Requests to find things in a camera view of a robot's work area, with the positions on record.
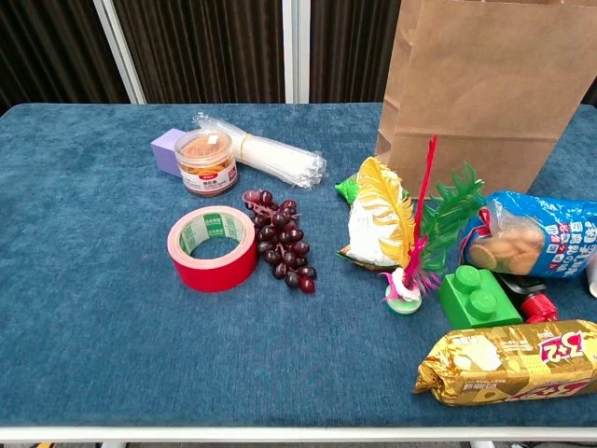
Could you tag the green toy building brick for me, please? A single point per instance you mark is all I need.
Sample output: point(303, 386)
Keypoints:
point(480, 303)

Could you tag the bundle of wrapped straws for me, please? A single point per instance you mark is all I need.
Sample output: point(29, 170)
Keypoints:
point(275, 158)

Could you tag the dark corrugated partition panel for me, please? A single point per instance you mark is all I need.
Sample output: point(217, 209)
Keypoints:
point(210, 46)
point(46, 46)
point(350, 46)

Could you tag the white paper cup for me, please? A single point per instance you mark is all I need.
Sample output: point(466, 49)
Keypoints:
point(593, 282)

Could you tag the gold biscuit package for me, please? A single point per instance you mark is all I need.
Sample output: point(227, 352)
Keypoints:
point(494, 364)

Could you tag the white green snack packet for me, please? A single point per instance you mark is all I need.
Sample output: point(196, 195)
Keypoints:
point(368, 233)

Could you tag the blue table cloth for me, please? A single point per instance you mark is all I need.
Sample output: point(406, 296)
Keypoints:
point(93, 280)

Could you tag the purple plastic grape bunch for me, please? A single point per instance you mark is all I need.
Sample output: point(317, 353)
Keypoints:
point(284, 242)

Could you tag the white partition frame post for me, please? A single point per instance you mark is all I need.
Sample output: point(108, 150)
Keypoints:
point(119, 46)
point(296, 46)

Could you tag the red tape roll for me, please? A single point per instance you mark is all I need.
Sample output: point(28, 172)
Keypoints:
point(214, 275)

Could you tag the blue cookie bag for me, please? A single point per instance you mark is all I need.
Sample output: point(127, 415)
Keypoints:
point(559, 233)

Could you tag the purple cube block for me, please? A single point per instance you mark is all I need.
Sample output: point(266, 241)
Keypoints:
point(163, 151)

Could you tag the black bottle red cap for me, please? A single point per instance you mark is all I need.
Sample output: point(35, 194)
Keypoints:
point(538, 308)

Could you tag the brown paper carrier bag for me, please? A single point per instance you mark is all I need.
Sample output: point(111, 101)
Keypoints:
point(490, 93)

